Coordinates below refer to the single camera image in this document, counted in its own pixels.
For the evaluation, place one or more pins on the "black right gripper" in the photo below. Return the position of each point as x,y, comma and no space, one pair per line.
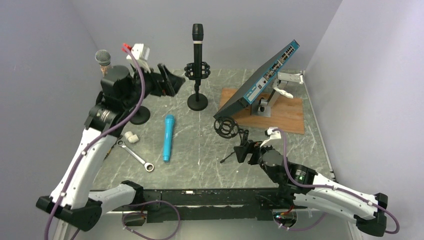
253,146

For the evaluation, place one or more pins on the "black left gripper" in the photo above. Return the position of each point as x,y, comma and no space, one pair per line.
172,83

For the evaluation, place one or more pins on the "black tripod shock mount stand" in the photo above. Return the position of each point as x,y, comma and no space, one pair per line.
228,128

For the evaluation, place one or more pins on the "blue microphone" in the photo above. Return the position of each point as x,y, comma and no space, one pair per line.
168,136

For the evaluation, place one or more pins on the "black microphone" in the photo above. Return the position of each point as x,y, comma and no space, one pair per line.
197,37

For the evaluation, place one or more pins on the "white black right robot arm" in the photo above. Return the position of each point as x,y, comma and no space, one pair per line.
302,186

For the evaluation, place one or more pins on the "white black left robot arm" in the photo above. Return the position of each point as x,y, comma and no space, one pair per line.
73,200

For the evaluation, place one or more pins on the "black round base stand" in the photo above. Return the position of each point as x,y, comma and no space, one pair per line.
197,101

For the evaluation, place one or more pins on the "black clip microphone stand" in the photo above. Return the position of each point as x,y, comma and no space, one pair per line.
141,116

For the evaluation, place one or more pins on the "silver head glitter microphone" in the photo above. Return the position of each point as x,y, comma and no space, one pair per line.
103,58

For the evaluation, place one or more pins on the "wooden board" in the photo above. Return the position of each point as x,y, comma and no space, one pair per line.
249,106

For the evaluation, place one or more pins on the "white plastic pipe fitting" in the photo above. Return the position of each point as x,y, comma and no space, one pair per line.
131,137

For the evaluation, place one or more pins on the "silver ratchet wrench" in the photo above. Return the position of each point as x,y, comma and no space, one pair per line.
149,167

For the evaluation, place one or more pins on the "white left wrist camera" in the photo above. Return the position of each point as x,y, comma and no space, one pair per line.
141,53

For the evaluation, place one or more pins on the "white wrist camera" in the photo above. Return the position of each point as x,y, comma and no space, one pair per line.
141,53
274,136

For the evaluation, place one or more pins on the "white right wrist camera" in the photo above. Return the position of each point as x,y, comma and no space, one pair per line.
274,136

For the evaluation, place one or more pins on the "grey metal bracket stand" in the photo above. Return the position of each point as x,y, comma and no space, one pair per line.
278,91

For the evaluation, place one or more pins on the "blue network switch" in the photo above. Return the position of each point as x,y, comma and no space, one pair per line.
256,83

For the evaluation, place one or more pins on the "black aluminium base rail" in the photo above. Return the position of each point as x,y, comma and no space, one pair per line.
208,204

